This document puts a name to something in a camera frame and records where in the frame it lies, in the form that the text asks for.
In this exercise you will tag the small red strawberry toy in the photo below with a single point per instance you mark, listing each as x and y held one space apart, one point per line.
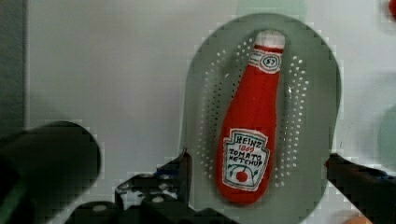
392 8

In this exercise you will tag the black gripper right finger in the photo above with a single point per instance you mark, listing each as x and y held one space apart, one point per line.
371 191

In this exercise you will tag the orange slice toy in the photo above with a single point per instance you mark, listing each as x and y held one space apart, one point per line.
358 220

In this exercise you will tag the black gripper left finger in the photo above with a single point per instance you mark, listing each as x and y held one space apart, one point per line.
161 197

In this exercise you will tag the red plush ketchup bottle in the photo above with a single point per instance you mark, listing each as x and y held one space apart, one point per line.
247 142

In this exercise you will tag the black robot base lower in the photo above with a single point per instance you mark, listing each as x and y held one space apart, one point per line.
44 169

